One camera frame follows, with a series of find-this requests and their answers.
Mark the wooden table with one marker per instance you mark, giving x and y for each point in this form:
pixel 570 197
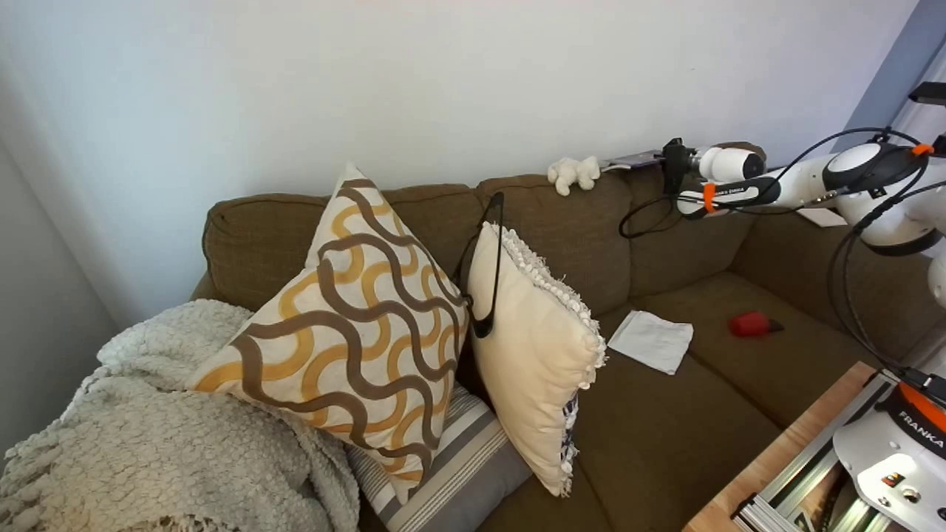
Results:
pixel 779 454

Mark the grey striped cushion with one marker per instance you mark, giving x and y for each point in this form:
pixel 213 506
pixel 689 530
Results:
pixel 454 474

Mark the grey blue slanted beam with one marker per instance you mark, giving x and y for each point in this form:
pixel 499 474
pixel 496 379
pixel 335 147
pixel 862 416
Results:
pixel 890 70

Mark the brown fabric couch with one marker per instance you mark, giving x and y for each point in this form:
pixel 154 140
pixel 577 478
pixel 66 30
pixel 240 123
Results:
pixel 669 432

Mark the wave patterned tan pillow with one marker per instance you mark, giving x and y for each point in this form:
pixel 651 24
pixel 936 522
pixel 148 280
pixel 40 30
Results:
pixel 357 336

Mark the cream fringed pillow blue pattern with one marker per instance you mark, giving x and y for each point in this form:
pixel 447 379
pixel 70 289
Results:
pixel 534 355

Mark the blue Legoland guidebook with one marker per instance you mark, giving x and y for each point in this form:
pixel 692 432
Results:
pixel 632 160

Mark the red and black small object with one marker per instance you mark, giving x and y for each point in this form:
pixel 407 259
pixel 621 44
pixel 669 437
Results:
pixel 751 324

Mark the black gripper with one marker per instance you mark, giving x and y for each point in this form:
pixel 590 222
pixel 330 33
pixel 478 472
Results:
pixel 678 166

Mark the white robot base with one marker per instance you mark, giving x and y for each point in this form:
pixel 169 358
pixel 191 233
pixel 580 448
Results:
pixel 898 462

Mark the dark book on sofa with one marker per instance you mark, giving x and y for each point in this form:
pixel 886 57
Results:
pixel 651 341

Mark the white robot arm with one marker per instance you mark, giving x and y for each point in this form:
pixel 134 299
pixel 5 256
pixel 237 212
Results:
pixel 803 181

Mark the white flat object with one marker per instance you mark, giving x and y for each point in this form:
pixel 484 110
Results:
pixel 827 218

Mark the grey white knit blanket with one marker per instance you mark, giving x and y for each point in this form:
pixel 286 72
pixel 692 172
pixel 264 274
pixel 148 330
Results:
pixel 148 446

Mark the white plush toy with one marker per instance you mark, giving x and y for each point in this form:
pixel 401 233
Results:
pixel 573 175

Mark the metal frame rails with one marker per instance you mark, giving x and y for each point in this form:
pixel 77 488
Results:
pixel 799 493

